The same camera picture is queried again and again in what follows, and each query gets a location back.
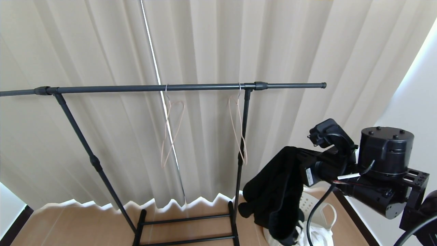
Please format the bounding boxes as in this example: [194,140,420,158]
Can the black clothes rack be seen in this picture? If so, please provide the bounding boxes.
[0,82,327,246]

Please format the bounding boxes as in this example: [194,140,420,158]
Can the pink clothes hanger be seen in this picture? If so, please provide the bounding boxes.
[228,85,248,166]
[160,85,186,169]

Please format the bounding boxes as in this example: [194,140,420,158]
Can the white garment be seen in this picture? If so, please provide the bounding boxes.
[293,221,334,246]

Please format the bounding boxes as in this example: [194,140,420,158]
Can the black cable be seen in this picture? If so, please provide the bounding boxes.
[306,184,437,246]

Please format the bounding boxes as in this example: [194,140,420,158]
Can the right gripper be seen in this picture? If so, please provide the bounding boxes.
[296,148,357,188]

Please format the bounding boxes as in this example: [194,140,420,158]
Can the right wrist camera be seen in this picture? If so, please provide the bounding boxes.
[307,119,358,160]

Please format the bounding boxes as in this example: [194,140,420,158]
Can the black shorts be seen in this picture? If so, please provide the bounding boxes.
[238,146,307,246]

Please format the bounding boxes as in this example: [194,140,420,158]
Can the white laundry basket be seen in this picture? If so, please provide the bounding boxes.
[263,191,338,246]

